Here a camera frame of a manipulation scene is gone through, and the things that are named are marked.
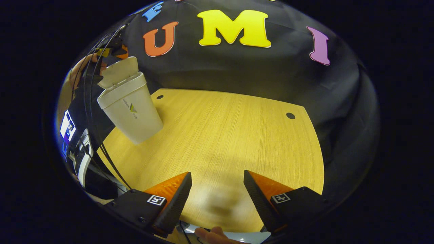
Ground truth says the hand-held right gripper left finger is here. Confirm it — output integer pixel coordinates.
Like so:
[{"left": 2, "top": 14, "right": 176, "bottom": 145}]
[{"left": 106, "top": 171, "right": 193, "bottom": 238}]

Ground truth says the black gripper cable bundle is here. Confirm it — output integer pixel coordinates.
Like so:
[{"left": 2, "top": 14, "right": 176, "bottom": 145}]
[{"left": 72, "top": 24, "right": 133, "bottom": 191}]

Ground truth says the computer monitor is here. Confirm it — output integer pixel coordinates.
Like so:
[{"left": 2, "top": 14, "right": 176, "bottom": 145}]
[{"left": 60, "top": 110, "right": 77, "bottom": 143}]

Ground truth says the white desktop garbage bin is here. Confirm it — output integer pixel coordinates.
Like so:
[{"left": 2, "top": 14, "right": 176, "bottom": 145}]
[{"left": 97, "top": 56, "right": 164, "bottom": 145}]

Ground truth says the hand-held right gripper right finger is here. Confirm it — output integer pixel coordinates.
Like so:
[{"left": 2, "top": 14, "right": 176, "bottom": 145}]
[{"left": 243, "top": 170, "right": 331, "bottom": 237}]

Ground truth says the black backdrop cloth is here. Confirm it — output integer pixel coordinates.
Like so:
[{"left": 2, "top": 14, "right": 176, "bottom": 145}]
[{"left": 68, "top": 0, "right": 380, "bottom": 204}]

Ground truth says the white and black chair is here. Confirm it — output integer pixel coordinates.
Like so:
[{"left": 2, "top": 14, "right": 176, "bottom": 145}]
[{"left": 69, "top": 129, "right": 94, "bottom": 187}]

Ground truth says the wooden desktop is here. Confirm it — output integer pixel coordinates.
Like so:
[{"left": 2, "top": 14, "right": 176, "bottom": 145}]
[{"left": 97, "top": 88, "right": 325, "bottom": 243}]

